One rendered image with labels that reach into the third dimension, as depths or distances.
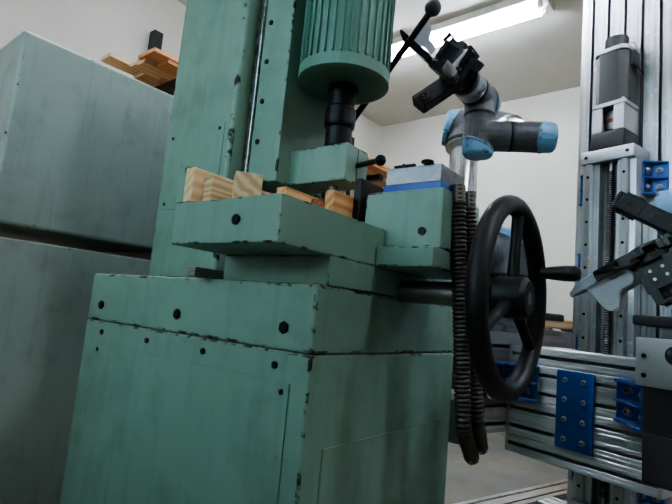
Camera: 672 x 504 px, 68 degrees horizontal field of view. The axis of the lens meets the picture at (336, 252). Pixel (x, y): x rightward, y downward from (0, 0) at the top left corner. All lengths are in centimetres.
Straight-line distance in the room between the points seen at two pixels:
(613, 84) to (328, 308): 110
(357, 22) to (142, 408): 76
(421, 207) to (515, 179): 367
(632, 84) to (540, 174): 282
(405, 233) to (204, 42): 66
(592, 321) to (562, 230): 278
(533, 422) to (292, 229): 93
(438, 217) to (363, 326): 19
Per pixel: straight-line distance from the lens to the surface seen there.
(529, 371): 81
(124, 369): 96
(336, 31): 96
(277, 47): 107
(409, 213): 75
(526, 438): 139
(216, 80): 111
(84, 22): 338
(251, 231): 61
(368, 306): 73
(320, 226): 64
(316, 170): 93
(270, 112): 101
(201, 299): 80
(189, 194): 72
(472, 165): 158
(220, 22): 117
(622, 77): 155
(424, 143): 490
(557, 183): 428
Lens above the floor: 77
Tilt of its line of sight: 7 degrees up
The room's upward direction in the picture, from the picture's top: 5 degrees clockwise
